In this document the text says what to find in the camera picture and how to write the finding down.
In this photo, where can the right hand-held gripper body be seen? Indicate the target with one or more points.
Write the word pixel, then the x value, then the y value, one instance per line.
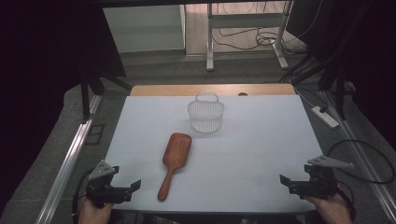
pixel 322 182

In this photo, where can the white metal desk frame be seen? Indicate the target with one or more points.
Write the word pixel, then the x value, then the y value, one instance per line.
pixel 243 21

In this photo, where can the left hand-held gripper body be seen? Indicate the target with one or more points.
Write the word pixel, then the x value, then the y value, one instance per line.
pixel 101 183

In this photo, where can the white cabinet panel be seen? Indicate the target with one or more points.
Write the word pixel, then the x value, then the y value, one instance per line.
pixel 143 28

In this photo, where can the small dark round object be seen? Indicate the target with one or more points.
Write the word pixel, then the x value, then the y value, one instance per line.
pixel 243 94

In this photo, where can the white power strip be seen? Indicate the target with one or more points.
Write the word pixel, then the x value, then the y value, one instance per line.
pixel 326 118

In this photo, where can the aluminium rail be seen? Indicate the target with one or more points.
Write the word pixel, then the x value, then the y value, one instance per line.
pixel 67 168
pixel 358 149

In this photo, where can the person's left hand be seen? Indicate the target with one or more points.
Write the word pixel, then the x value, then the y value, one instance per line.
pixel 93 214

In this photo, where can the black metal stand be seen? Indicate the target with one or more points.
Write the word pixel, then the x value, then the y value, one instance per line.
pixel 84 99
pixel 341 96

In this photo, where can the person's right hand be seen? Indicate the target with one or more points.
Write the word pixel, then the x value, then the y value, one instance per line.
pixel 333 210

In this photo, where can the white plastic mesh basket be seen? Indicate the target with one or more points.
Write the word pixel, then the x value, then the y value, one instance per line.
pixel 206 116

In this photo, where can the black curtain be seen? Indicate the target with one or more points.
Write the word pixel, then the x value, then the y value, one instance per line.
pixel 370 62
pixel 46 62

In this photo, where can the white table cover sheet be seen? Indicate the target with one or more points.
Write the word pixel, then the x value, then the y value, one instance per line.
pixel 249 149

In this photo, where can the brown wooden hairbrush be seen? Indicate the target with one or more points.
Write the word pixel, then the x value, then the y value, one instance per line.
pixel 175 155

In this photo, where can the black plug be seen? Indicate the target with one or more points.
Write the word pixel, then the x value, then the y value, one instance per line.
pixel 323 109

